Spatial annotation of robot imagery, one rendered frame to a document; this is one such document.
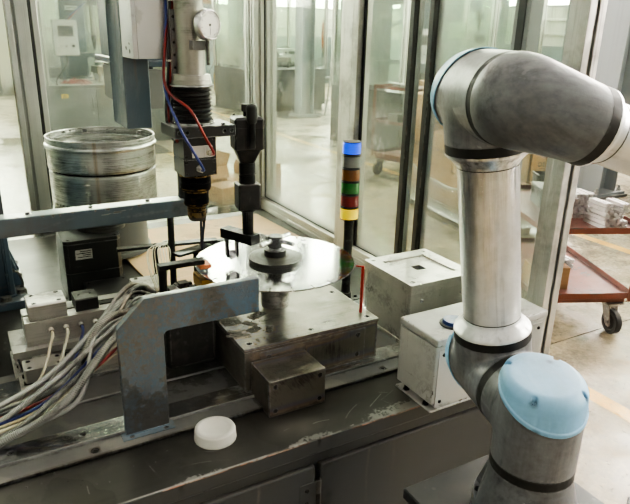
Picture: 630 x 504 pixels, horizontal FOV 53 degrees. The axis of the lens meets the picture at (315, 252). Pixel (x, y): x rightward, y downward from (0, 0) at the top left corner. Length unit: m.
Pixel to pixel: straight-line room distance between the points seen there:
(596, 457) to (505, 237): 1.71
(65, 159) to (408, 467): 1.17
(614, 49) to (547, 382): 5.43
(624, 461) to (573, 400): 1.68
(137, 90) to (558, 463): 0.94
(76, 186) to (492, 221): 1.23
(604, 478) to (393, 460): 1.28
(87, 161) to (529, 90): 1.30
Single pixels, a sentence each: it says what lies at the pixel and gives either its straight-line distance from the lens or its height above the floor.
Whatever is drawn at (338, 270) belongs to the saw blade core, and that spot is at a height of 0.95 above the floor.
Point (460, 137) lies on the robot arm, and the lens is 0.85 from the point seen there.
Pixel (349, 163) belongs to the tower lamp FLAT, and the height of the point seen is 1.11.
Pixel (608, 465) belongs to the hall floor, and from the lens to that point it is 2.52.
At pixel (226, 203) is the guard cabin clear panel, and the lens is 2.42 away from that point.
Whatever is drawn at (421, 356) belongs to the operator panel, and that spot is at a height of 0.85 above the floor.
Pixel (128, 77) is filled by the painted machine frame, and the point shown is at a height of 1.31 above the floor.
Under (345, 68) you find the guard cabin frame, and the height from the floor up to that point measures 1.30.
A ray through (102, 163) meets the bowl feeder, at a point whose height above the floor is 1.05.
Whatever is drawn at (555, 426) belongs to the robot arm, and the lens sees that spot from 0.89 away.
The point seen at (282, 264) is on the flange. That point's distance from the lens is 1.26.
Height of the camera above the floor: 1.41
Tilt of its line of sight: 20 degrees down
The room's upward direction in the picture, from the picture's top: 1 degrees clockwise
